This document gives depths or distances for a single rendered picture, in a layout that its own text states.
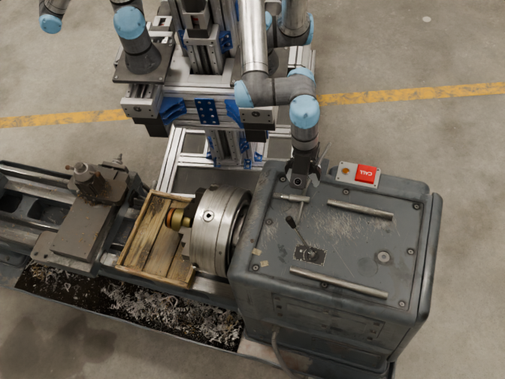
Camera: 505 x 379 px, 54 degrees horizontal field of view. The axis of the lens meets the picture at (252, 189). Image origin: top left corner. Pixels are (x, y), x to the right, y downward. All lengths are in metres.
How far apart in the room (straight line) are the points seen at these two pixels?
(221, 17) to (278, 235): 0.98
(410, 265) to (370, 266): 0.11
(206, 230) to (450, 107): 2.31
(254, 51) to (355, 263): 0.67
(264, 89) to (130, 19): 0.83
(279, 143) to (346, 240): 1.55
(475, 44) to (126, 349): 3.07
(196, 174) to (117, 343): 1.03
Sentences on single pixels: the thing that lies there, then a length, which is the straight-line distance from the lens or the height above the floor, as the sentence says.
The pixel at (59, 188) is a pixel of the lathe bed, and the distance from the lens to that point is 2.33.
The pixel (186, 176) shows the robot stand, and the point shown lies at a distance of 2.92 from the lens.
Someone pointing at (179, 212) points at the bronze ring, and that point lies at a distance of 1.75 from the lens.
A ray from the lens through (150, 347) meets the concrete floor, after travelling 2.80.
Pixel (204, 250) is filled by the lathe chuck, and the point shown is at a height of 1.17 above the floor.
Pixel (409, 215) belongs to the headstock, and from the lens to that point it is 1.57.
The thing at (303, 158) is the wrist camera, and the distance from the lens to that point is 1.39.
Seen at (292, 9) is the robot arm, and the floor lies 1.53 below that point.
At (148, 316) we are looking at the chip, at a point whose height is 0.57.
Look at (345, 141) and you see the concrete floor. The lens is 3.25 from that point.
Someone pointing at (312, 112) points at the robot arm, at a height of 1.65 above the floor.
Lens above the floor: 2.62
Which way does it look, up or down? 59 degrees down
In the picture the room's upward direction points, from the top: 10 degrees counter-clockwise
